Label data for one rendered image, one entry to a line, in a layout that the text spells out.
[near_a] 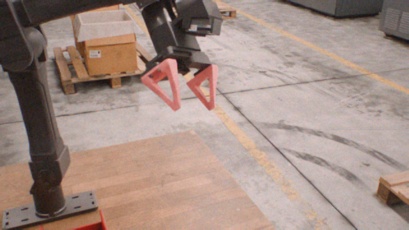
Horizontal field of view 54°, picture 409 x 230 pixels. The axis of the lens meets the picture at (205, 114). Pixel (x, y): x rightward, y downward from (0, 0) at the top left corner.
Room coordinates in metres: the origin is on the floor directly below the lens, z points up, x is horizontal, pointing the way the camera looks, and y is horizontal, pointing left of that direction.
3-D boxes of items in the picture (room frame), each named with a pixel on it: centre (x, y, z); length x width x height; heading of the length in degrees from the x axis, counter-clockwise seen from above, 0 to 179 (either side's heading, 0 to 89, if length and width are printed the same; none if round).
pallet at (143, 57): (4.27, 1.12, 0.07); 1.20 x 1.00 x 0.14; 23
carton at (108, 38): (3.98, 0.98, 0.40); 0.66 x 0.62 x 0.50; 20
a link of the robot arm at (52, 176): (0.72, 0.34, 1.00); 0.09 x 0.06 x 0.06; 2
